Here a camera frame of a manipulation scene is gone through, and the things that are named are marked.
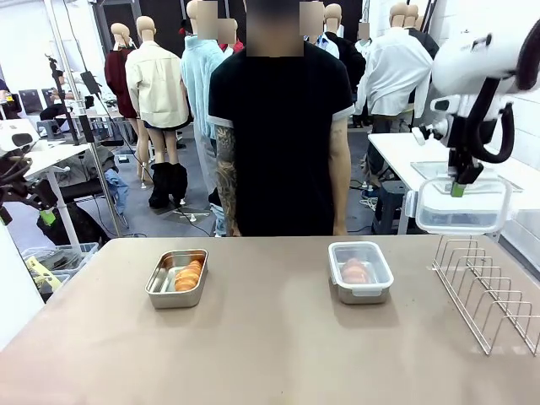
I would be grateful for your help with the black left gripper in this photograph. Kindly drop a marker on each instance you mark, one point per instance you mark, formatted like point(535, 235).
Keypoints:
point(17, 190)

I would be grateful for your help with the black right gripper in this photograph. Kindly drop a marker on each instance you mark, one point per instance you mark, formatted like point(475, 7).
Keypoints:
point(456, 135)

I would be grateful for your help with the clear plastic container lid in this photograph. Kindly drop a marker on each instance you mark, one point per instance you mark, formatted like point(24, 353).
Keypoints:
point(460, 221)
point(379, 263)

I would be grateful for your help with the golden croissant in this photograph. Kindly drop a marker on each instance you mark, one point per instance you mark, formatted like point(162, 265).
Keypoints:
point(356, 271)
point(187, 276)

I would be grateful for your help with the rectangular steel container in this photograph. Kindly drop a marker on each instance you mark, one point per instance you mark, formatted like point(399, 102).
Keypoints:
point(363, 297)
point(164, 295)

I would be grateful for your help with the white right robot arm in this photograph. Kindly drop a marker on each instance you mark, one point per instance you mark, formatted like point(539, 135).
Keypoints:
point(472, 59)

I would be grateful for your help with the person's left forearm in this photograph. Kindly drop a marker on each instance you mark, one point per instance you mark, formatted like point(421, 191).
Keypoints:
point(341, 198)

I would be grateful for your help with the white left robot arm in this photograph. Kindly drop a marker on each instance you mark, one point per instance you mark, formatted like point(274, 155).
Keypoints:
point(17, 137)

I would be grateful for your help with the person's tattooed right forearm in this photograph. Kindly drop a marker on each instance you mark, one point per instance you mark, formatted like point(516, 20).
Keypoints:
point(228, 198)

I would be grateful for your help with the yellow green packet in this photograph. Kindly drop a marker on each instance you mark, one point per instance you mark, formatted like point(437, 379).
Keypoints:
point(38, 270)

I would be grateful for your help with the black bag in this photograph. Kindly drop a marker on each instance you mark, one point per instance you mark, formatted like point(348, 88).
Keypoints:
point(84, 228)

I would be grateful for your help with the clear plastic storage bin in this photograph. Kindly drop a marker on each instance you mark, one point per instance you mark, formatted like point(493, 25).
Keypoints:
point(76, 253)

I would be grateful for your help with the white office desk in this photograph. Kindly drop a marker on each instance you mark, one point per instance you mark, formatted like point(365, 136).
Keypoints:
point(55, 154)

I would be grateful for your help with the blue denim cloth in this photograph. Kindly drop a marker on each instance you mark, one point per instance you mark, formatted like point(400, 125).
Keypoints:
point(119, 190)

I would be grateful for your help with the seated person in black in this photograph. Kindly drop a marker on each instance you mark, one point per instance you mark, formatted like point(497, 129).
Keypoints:
point(52, 111)

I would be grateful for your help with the mannequin in white shirt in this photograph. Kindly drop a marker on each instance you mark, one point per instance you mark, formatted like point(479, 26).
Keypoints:
point(392, 71)

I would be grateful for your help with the black furry boot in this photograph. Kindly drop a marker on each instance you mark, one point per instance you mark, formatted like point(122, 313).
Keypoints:
point(160, 185)
point(179, 181)

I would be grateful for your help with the mannequin in black jacket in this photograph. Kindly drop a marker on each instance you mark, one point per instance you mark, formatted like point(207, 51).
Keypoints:
point(428, 40)

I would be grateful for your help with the black power adapter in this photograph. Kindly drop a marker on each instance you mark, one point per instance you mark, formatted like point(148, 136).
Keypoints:
point(89, 81)

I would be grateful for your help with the mannequin in maroon dress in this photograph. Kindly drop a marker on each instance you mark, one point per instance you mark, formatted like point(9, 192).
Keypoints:
point(120, 80)

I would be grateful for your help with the mannequin in black coat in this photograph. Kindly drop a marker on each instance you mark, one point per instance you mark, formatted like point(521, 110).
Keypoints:
point(350, 63)

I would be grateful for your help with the silver metal pole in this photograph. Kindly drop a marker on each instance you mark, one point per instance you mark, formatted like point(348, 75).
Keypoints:
point(63, 42)

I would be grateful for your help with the mannequin in cream jacket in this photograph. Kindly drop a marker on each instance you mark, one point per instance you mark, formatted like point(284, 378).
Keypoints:
point(156, 84)

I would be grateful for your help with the crumpled blue jeans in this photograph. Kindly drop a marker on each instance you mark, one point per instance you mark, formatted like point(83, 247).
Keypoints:
point(219, 219)

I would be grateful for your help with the person in black t-shirt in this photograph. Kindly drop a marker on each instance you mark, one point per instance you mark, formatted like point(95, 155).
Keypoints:
point(280, 126)

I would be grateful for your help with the mannequin in blue collared shirt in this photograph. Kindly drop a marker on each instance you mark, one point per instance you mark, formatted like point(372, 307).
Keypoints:
point(327, 44)

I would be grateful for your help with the mannequin in light blue shirt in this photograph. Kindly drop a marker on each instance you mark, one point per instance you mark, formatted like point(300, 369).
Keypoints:
point(196, 84)

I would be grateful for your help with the mannequin in red top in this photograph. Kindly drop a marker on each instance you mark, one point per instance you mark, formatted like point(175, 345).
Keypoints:
point(238, 44)

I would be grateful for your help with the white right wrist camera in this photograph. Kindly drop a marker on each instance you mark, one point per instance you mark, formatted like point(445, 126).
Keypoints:
point(426, 134)

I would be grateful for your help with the mannequin base plate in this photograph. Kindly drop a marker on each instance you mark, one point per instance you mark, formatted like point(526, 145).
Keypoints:
point(190, 217)

